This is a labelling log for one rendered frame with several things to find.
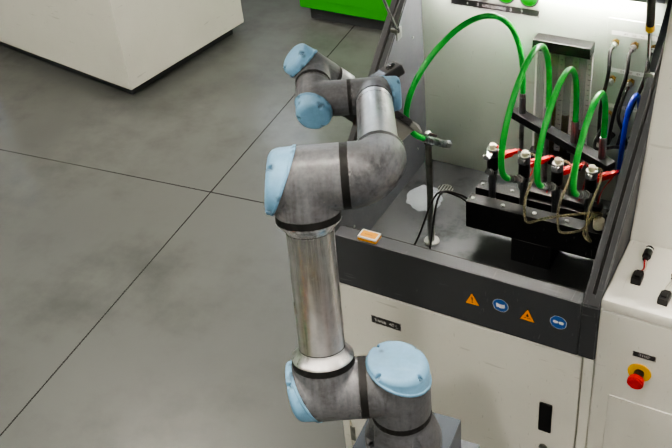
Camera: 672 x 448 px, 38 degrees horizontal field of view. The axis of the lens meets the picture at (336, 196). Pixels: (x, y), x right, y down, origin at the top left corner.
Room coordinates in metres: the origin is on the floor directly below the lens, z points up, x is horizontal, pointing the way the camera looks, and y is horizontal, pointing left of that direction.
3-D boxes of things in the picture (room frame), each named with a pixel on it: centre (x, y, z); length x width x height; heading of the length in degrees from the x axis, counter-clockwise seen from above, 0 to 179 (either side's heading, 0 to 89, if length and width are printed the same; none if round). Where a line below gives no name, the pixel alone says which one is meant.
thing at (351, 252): (1.70, -0.26, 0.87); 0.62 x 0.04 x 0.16; 57
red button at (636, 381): (1.43, -0.61, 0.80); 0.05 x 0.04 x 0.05; 57
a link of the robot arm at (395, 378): (1.24, -0.07, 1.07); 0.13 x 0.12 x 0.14; 87
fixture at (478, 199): (1.84, -0.49, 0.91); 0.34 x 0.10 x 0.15; 57
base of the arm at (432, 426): (1.24, -0.08, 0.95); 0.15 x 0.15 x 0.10
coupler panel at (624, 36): (2.00, -0.73, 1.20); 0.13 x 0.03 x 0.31; 57
